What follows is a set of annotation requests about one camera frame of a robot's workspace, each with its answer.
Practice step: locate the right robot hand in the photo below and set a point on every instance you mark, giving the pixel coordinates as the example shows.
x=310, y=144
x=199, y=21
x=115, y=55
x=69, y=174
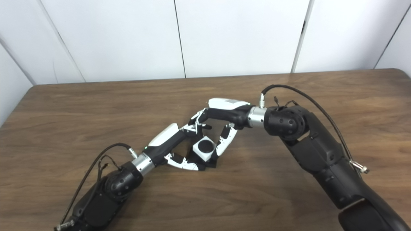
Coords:
x=228, y=110

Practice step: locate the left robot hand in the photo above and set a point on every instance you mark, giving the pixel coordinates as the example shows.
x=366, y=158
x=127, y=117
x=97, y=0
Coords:
x=163, y=142

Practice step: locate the white square piece with hole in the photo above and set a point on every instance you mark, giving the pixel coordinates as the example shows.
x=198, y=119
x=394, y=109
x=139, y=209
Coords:
x=200, y=155

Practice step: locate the black peg with square base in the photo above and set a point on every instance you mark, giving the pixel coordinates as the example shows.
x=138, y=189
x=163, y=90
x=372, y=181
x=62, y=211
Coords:
x=205, y=146

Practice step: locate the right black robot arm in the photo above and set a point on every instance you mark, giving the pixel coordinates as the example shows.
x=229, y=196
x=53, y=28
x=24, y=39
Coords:
x=321, y=157

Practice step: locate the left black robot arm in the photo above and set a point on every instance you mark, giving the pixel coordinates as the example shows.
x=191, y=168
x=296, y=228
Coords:
x=112, y=189

